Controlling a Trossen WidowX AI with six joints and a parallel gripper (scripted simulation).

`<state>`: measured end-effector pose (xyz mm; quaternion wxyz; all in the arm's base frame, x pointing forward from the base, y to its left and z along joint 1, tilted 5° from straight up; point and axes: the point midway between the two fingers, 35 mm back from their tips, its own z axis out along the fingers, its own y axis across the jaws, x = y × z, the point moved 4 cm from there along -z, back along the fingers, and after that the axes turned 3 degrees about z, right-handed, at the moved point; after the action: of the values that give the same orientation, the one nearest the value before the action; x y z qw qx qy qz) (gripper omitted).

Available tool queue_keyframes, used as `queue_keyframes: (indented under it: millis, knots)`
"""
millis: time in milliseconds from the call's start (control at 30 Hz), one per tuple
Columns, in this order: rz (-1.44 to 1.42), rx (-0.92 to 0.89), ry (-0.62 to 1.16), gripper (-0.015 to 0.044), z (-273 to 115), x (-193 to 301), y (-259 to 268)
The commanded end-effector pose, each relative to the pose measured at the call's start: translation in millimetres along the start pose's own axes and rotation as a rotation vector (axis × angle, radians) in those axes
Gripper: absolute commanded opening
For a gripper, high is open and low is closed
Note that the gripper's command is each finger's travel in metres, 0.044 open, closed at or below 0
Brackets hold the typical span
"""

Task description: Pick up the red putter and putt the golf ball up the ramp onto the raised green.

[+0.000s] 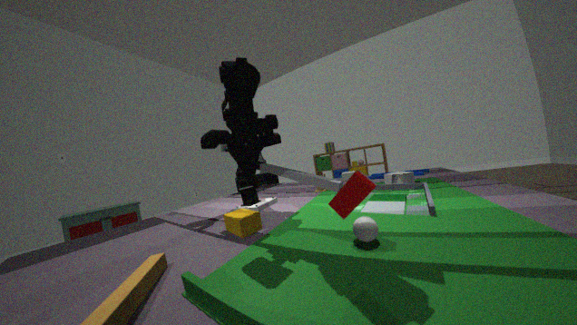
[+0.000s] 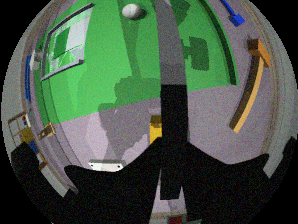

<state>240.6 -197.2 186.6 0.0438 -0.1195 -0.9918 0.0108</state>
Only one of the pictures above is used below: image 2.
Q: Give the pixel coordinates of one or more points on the white ball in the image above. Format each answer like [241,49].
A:
[131,11]

